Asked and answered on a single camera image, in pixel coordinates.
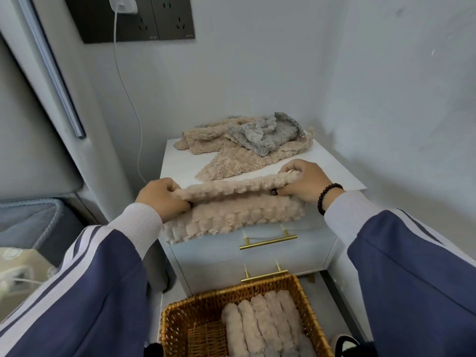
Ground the person's left hand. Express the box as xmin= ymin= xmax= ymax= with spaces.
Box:
xmin=135 ymin=177 xmax=192 ymax=224

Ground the person's right hand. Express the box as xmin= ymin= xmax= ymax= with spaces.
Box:
xmin=270 ymin=159 xmax=334 ymax=205

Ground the single grey towel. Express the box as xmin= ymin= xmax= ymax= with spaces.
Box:
xmin=227 ymin=112 xmax=307 ymax=157
xmin=297 ymin=332 xmax=317 ymax=357

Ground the single beige towel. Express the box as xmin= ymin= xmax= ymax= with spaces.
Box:
xmin=238 ymin=299 xmax=267 ymax=357
xmin=221 ymin=302 xmax=250 ymax=357
xmin=250 ymin=294 xmax=283 ymax=357
xmin=277 ymin=290 xmax=304 ymax=339
xmin=264 ymin=291 xmax=300 ymax=357
xmin=162 ymin=171 xmax=307 ymax=245

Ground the pile of beige grey towels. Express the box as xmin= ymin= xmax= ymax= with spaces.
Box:
xmin=173 ymin=112 xmax=315 ymax=182

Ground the orange wicker basket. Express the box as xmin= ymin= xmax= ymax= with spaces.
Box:
xmin=160 ymin=273 xmax=334 ymax=357

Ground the person's right forearm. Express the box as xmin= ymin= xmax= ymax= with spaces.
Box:
xmin=323 ymin=190 xmax=476 ymax=357

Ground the person's left forearm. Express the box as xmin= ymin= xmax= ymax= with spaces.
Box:
xmin=0 ymin=202 xmax=163 ymax=357

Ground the person's right shoe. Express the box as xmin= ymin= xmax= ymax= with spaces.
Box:
xmin=330 ymin=333 xmax=361 ymax=357

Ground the white nightstand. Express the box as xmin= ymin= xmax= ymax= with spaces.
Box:
xmin=158 ymin=137 xmax=367 ymax=297

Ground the grey padded headboard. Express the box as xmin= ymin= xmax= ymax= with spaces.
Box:
xmin=0 ymin=37 xmax=84 ymax=201

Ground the patterned beige bedspread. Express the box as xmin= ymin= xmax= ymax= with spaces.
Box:
xmin=0 ymin=247 xmax=59 ymax=320

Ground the silver headboard trim strip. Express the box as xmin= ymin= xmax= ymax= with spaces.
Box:
xmin=14 ymin=0 xmax=87 ymax=139

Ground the white charger plug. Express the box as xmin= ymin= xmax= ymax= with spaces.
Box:
xmin=108 ymin=0 xmax=139 ymax=14

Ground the black bead bracelet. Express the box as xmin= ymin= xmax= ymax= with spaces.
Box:
xmin=317 ymin=182 xmax=345 ymax=216

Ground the long gold drawer handle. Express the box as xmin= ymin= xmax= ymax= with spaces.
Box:
xmin=238 ymin=226 xmax=298 ymax=251

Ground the short gold drawer handle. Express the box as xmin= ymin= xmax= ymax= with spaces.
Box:
xmin=240 ymin=262 xmax=289 ymax=284

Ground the white charging cable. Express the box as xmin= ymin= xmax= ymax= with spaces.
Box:
xmin=0 ymin=10 xmax=148 ymax=287

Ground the narrow black wall socket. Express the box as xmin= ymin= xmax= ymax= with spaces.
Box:
xmin=150 ymin=0 xmax=196 ymax=41

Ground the wide black wall socket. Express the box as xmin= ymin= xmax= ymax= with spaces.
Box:
xmin=63 ymin=0 xmax=161 ymax=44

